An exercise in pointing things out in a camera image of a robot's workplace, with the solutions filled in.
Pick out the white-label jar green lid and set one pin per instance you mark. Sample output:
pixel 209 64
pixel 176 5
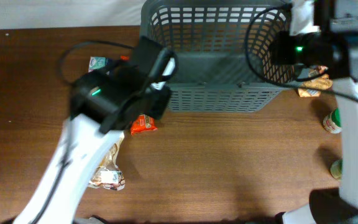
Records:
pixel 332 122

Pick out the Kleenex tissue multipack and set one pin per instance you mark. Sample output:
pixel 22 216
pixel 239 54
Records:
pixel 98 62

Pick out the spaghetti pasta packet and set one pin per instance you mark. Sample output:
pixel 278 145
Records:
pixel 142 124

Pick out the brown chocolate snack bag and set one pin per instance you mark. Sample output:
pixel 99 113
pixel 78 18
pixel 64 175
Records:
pixel 108 175

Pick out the yellow seasoning jar green lid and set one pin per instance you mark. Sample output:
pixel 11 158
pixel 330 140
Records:
pixel 336 169

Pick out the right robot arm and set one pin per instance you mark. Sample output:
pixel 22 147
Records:
pixel 326 33

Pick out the orange snack bag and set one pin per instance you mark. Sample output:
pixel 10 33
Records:
pixel 322 82

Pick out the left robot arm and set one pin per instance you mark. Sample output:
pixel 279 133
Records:
pixel 103 103

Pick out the grey plastic shopping basket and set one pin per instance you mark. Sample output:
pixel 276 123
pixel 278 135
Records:
pixel 222 48

